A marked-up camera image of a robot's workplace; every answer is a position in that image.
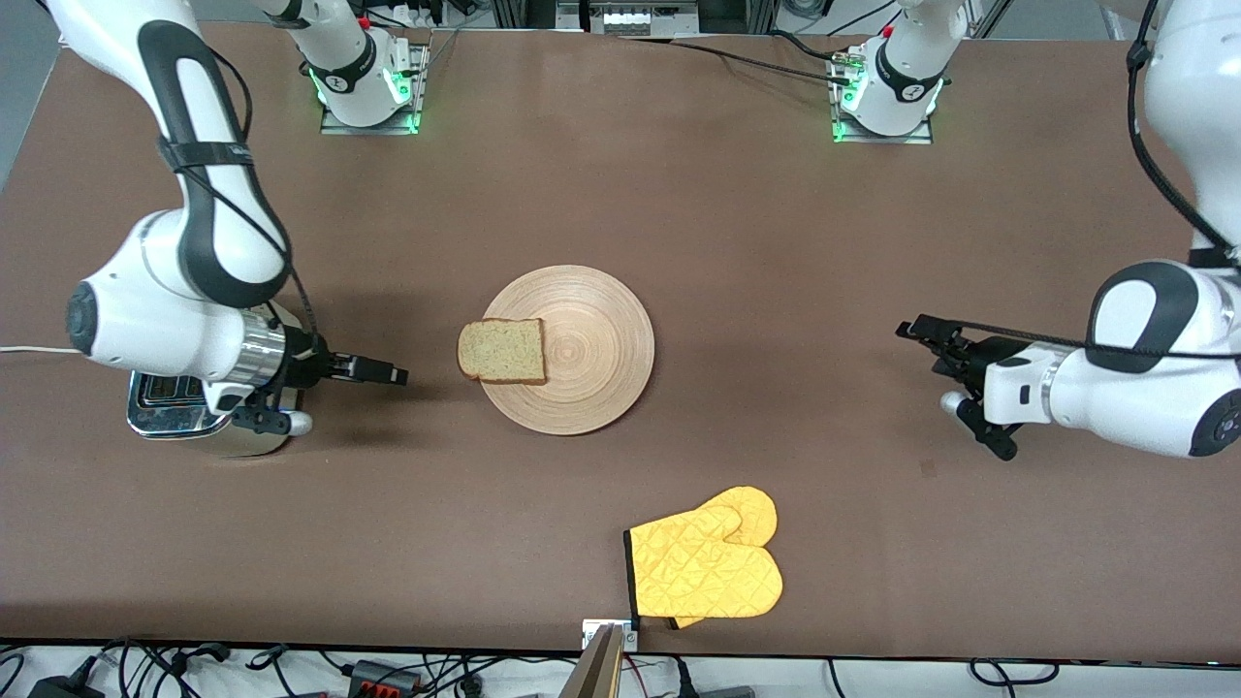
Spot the brown bread slice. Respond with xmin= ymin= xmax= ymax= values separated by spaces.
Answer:
xmin=457 ymin=318 xmax=547 ymax=386

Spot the round wooden plate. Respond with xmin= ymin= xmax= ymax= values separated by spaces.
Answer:
xmin=475 ymin=265 xmax=655 ymax=436

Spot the silver two-slot toaster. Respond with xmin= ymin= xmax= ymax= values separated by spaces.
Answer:
xmin=126 ymin=301 xmax=303 ymax=459

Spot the yellow quilted oven mitt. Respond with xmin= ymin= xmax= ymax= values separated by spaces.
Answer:
xmin=669 ymin=486 xmax=779 ymax=630
xmin=624 ymin=502 xmax=783 ymax=622

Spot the black connector with orange levers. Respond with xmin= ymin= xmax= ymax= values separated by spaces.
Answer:
xmin=347 ymin=659 xmax=425 ymax=697

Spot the black power adapter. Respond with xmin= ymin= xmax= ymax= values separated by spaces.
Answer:
xmin=27 ymin=676 xmax=106 ymax=698

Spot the white power strip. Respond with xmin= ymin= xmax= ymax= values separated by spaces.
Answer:
xmin=582 ymin=0 xmax=701 ymax=38

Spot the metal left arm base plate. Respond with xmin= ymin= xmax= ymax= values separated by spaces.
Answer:
xmin=831 ymin=44 xmax=938 ymax=146

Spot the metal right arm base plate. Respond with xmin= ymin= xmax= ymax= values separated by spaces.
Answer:
xmin=320 ymin=41 xmax=429 ymax=137

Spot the black looped floor cable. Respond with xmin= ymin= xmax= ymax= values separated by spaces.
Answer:
xmin=970 ymin=659 xmax=1063 ymax=688

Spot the silver edge bracket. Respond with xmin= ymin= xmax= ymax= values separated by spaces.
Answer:
xmin=582 ymin=619 xmax=641 ymax=652

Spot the short black table cable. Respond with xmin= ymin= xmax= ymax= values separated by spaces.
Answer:
xmin=769 ymin=29 xmax=854 ymax=65

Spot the long black table cable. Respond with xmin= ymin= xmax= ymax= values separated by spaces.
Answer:
xmin=620 ymin=35 xmax=859 ymax=88

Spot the tan camera mount post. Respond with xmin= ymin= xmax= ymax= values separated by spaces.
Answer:
xmin=557 ymin=623 xmax=626 ymax=698

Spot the dark aluminium frame post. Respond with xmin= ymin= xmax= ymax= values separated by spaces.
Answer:
xmin=490 ymin=0 xmax=583 ymax=30

